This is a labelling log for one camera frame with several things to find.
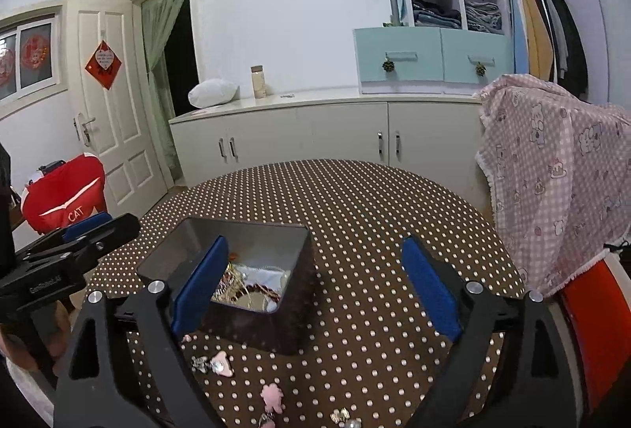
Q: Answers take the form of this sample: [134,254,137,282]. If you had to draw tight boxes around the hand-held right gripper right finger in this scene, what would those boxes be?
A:
[401,235,583,428]

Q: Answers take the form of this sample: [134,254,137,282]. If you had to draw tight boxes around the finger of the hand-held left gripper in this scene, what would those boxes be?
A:
[15,213,142,279]
[63,211,112,242]

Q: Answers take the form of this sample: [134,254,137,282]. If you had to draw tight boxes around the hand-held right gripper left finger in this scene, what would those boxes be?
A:
[53,235,230,428]

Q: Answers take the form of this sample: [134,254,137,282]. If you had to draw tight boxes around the thin gold bangles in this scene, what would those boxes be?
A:
[211,263,250,308]

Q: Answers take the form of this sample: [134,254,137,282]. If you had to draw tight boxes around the dark red bead bracelet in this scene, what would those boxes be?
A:
[244,282,284,308]

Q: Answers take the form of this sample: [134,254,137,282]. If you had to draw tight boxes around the rectangular metal tin box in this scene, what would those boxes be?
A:
[136,217,316,356]

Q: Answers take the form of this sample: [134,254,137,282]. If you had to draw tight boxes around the red and white jacket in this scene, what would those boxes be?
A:
[21,153,106,235]

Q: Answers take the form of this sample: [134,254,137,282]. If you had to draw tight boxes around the pink heart charm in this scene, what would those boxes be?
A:
[212,351,235,378]

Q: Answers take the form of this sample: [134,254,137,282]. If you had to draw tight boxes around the white panel door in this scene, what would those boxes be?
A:
[74,9,172,213]

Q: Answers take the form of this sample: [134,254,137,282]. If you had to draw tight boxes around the red diamond door ornament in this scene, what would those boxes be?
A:
[85,40,122,91]

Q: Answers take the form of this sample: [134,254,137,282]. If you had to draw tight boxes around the pink checked cartoon blanket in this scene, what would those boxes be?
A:
[474,74,631,299]

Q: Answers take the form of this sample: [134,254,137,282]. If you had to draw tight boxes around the orange chair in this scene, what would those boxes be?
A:
[559,255,631,415]

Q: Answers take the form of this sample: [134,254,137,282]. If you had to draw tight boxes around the white framed window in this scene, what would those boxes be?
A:
[0,14,63,107]

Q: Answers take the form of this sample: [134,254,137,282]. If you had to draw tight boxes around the white plastic bag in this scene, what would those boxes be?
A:
[188,79,241,109]

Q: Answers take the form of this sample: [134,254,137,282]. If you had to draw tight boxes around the green sheer curtain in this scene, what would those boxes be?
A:
[140,0,190,163]

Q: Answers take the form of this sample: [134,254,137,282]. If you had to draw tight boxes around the red paper window decoration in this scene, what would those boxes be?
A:
[22,34,51,73]

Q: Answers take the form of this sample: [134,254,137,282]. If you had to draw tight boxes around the white sideboard cabinet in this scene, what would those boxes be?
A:
[168,95,487,208]

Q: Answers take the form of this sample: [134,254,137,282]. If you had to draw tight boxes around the small beige box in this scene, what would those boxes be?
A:
[250,65,268,100]

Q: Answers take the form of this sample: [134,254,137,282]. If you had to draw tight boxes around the light blue drawer unit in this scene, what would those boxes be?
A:
[352,26,516,96]

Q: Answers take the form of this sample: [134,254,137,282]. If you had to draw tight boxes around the folded blue jeans stack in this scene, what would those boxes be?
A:
[413,0,462,28]

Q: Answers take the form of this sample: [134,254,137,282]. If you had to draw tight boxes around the folded grey jeans stack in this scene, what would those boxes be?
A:
[465,1,502,33]

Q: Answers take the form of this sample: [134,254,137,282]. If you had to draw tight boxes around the row of hanging clothes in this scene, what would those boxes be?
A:
[503,0,590,102]

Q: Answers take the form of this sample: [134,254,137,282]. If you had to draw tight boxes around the silver door handle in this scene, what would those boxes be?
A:
[74,112,97,148]

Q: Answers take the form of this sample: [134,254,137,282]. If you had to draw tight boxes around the pink bear charm keychain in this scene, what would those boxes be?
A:
[259,383,285,426]

